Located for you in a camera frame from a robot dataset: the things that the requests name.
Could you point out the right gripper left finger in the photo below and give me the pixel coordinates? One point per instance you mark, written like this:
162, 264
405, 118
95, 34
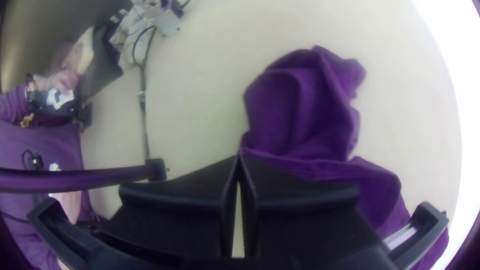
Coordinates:
180, 210

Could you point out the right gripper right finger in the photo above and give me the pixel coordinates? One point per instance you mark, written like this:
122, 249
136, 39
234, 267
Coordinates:
300, 217

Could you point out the dark t-shirt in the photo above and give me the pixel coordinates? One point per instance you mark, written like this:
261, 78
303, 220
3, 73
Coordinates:
300, 112

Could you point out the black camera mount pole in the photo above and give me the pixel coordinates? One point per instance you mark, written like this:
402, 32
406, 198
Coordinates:
75, 180

